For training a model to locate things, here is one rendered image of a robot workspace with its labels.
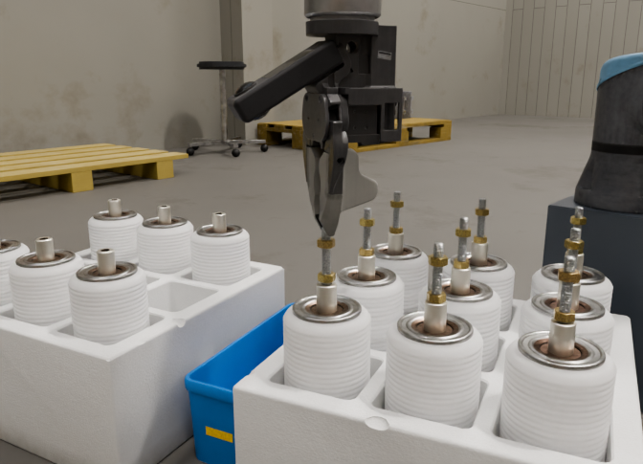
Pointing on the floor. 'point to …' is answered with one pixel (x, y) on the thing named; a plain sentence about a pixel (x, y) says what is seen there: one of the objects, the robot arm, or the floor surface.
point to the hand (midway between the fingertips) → (321, 223)
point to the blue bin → (271, 328)
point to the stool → (223, 111)
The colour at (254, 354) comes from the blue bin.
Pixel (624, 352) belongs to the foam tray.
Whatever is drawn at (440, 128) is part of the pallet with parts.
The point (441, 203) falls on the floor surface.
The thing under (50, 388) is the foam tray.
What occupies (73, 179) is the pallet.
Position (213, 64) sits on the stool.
